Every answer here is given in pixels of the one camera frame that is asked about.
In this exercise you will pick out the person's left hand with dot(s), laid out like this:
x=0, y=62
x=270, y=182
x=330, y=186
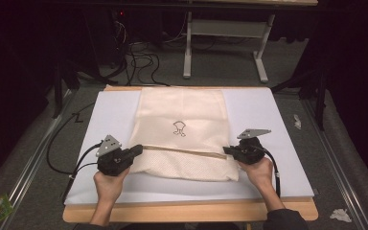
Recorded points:
x=110, y=187

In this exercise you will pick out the white metal desk frame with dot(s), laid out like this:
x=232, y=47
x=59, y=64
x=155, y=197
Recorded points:
x=223, y=28

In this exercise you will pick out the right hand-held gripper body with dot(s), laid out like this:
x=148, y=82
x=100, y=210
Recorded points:
x=250, y=150

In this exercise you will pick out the metal floor rail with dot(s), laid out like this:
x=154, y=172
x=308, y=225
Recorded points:
x=338, y=172
x=35, y=153

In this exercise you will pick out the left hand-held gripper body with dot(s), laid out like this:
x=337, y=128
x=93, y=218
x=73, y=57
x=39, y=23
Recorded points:
x=115, y=161

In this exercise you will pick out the white table mat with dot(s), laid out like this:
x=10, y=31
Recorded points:
x=262, y=127

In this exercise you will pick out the small crumpled white tissue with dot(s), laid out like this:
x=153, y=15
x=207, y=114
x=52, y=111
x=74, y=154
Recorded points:
x=297, y=122

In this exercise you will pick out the black metal stand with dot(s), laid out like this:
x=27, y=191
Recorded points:
x=60, y=86
x=319, y=92

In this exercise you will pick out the person's right hand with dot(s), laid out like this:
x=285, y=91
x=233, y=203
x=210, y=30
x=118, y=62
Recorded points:
x=259, y=174

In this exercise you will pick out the large crumpled white tissue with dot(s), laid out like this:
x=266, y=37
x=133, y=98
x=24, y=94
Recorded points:
x=340, y=215

